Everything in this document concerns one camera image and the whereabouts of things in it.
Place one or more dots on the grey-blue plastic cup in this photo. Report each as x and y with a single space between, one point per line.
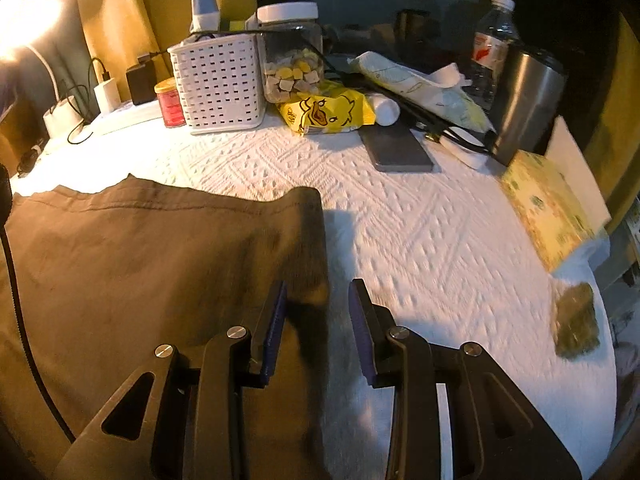
206 10

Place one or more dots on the clear jar with white lid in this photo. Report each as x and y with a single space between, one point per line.
290 30

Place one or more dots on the white card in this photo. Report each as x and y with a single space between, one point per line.
575 170

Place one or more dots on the clear plastic water bottle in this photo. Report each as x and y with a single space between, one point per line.
492 50

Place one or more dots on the white textured tablecloth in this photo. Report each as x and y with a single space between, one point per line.
425 240

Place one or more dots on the narrow yellow curtain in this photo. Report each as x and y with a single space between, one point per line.
620 110

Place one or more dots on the brown t-shirt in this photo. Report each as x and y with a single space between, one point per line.
150 260

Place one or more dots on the wide yellow curtain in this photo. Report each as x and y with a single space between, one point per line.
125 10

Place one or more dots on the black power adapter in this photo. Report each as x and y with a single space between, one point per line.
141 85

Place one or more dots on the white perforated basket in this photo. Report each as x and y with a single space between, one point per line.
220 85

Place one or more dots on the dark smartphone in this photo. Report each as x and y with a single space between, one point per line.
397 150

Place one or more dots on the white desk lamp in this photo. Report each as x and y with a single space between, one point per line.
62 117

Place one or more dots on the yellow tissue box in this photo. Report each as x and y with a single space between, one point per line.
545 205

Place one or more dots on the white charger plug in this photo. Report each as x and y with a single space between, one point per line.
106 96

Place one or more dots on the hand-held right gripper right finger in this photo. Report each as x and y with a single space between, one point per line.
360 330

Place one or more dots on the brown rock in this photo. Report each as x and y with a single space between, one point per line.
577 322

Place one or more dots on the white power strip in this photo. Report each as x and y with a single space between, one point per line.
130 117

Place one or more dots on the yellow snack bag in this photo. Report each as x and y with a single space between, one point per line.
325 112

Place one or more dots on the pale printed paper packet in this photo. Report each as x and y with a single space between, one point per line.
400 72

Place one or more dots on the red tin can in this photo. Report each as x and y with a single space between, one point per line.
170 107

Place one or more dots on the small white tube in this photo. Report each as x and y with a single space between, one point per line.
387 111

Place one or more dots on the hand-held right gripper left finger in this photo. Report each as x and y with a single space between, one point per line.
272 330

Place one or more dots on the stainless steel tumbler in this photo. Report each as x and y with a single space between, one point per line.
530 105

